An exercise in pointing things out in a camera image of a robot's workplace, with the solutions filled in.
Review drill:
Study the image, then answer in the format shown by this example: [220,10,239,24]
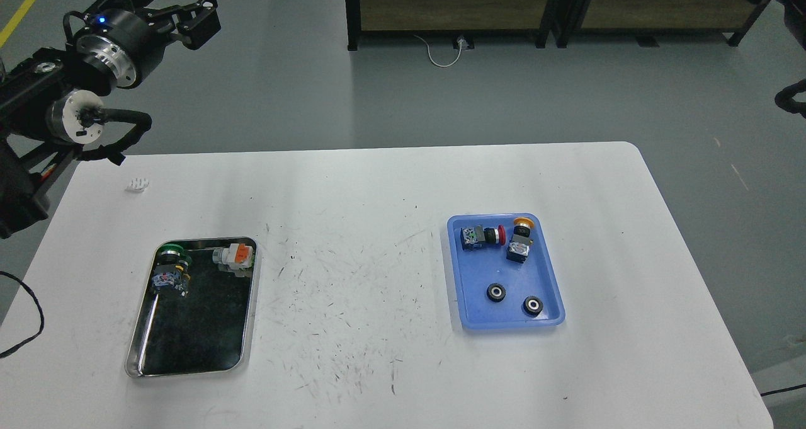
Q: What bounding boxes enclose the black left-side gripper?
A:
[74,0,221,89]

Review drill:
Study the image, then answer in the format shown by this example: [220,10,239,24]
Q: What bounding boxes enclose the black gear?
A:
[522,296,544,317]
[486,283,506,303]

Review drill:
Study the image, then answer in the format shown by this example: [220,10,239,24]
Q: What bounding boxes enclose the black left-side robot arm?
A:
[1,0,221,239]

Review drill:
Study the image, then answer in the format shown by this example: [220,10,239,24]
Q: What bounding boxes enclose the silver metal tray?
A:
[125,237,260,379]

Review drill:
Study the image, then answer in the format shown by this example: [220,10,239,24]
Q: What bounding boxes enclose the blue plastic tray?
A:
[446,213,566,331]

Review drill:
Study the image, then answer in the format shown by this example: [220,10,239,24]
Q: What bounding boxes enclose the small white plastic piece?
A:
[125,178,150,193]

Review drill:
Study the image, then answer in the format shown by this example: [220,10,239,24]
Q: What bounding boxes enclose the wooden cabinet left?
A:
[345,0,573,51]

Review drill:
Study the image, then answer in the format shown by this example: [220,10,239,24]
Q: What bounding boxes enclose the wooden cabinet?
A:
[552,0,769,48]
[345,0,573,51]

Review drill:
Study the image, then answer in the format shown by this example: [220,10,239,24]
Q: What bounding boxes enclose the wooden cabinet right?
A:
[552,0,769,48]

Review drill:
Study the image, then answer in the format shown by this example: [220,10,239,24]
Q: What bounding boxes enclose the orange white switch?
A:
[211,243,254,272]

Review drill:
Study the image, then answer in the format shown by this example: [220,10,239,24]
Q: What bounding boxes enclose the green push button switch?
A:
[150,243,193,297]

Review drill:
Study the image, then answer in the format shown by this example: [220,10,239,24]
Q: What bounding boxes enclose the white cable on floor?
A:
[413,35,474,69]

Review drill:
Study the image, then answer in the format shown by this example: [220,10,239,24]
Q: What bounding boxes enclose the black cable at left edge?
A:
[0,270,45,359]

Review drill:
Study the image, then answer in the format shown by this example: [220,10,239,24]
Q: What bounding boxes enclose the red push button switch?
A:
[460,225,506,251]

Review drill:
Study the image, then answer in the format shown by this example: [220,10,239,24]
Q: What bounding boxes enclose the yellow push button switch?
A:
[506,217,535,263]

